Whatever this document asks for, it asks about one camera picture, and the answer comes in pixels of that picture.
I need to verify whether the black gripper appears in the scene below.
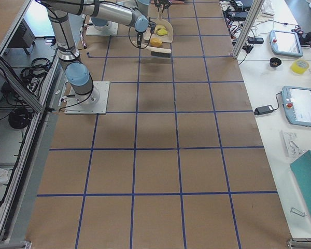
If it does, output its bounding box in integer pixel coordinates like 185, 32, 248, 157
136, 20, 156, 45
154, 0, 172, 9

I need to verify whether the yellow sponge piece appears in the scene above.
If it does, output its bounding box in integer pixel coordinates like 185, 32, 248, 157
155, 24, 168, 36

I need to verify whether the yellow trash lump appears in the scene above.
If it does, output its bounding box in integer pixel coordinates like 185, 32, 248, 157
150, 37, 163, 48

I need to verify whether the beige hand brush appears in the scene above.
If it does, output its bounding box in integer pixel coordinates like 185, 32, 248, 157
132, 41, 172, 58

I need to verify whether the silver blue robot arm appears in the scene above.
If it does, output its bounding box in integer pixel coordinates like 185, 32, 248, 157
38, 1, 153, 104
91, 1, 150, 32

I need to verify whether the upper teach pendant tablet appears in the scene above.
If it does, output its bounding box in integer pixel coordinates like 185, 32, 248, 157
269, 30, 303, 58

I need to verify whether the teach pendant tablet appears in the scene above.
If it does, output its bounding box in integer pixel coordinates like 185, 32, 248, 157
269, 30, 303, 58
281, 86, 311, 127

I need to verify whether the black power adapter brick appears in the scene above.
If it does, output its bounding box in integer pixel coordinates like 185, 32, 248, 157
253, 105, 275, 116

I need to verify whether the yellow tape roll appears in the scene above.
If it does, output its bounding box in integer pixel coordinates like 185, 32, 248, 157
290, 59, 309, 75

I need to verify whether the lower teach pendant tablet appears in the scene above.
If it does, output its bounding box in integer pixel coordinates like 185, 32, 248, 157
281, 86, 311, 127

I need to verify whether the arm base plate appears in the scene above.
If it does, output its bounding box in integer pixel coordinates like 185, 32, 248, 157
86, 20, 118, 36
64, 81, 110, 115

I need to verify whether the aluminium frame post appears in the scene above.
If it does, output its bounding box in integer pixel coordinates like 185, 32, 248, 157
232, 0, 264, 59

